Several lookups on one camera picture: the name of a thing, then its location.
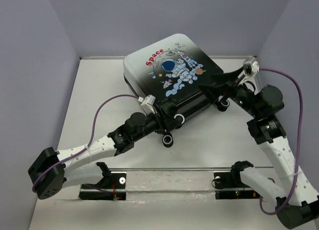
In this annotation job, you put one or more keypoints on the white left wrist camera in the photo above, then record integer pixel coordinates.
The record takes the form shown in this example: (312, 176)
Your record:
(147, 104)

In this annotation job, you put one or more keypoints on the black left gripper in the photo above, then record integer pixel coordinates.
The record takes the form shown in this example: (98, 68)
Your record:
(164, 122)

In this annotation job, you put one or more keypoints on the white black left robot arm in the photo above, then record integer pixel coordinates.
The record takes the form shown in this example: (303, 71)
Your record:
(54, 170)

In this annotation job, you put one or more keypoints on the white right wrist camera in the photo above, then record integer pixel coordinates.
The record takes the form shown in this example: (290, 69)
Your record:
(251, 68)

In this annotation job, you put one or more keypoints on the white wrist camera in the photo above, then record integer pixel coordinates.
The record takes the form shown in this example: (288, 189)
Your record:
(147, 104)
(251, 68)

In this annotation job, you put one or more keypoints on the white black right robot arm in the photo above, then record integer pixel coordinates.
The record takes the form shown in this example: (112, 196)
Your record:
(296, 201)

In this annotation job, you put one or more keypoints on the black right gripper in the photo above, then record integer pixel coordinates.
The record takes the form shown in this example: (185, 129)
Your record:
(222, 85)

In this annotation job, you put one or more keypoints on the small space print suitcase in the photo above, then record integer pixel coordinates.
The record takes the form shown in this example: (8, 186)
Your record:
(171, 71)

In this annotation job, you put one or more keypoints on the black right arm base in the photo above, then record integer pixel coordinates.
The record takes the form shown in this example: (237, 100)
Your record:
(234, 187)

